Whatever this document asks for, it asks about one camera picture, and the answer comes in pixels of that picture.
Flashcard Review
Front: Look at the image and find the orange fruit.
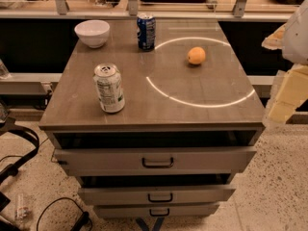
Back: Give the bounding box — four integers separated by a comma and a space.
187, 47, 206, 65

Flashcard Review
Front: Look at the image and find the bottom grey drawer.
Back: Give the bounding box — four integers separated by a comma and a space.
93, 202, 219, 218

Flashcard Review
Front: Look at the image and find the black floor cable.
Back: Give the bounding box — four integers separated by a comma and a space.
36, 196, 93, 231

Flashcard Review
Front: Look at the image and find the white ceramic bowl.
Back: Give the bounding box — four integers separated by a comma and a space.
74, 20, 110, 48

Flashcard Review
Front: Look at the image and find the top grey drawer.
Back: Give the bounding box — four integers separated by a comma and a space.
55, 146, 256, 176

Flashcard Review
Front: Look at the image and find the blue pepsi can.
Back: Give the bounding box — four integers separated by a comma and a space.
137, 13, 156, 51

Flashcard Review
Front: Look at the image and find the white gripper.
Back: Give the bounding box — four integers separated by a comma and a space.
262, 0, 308, 123

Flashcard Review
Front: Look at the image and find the grey drawer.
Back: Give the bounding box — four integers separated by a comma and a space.
55, 146, 256, 176
93, 202, 219, 218
78, 185, 235, 205

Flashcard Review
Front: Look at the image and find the silver green soda can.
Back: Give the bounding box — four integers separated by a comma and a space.
93, 63, 125, 114

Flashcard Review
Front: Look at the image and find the middle grey drawer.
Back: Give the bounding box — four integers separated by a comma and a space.
78, 185, 235, 205

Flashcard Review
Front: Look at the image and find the clear plastic bottle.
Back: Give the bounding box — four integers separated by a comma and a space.
14, 193, 30, 222

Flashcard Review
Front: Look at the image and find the grey drawer cabinet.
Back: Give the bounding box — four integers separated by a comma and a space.
38, 18, 267, 219

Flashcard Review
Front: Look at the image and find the black chair base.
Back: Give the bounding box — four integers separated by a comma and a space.
0, 101, 40, 184

